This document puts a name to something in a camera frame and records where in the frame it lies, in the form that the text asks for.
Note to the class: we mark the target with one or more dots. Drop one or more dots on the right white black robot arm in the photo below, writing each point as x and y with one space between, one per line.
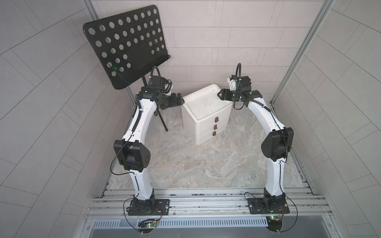
277 143

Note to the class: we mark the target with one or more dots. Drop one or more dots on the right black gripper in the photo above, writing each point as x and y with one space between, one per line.
228 94

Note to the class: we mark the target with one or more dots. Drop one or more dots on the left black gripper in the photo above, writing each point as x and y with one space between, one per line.
172 102

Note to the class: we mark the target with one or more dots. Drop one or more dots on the right circuit board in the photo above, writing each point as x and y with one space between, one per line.
274 224

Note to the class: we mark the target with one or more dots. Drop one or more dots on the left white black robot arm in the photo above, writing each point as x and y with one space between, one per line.
131 151

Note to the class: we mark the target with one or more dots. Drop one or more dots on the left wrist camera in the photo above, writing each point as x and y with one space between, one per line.
168 87

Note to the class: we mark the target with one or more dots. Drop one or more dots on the black perforated music stand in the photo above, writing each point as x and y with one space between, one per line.
128 44

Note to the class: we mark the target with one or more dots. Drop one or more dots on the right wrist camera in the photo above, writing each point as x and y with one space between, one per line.
232 80

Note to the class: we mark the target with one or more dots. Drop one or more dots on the aluminium mounting rail frame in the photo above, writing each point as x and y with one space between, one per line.
190 207

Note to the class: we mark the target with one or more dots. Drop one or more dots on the white three-drawer cabinet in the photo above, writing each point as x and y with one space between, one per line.
204 114

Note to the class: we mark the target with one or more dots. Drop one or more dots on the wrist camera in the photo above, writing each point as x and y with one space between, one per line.
232 80
168 87

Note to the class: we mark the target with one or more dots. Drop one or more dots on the left circuit board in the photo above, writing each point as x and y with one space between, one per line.
147 226

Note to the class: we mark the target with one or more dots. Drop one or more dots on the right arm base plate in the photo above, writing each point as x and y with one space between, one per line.
259 206

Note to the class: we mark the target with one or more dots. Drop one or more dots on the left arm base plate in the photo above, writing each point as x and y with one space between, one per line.
149 207

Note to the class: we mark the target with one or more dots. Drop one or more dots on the circuit board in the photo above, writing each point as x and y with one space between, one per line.
147 226
274 224

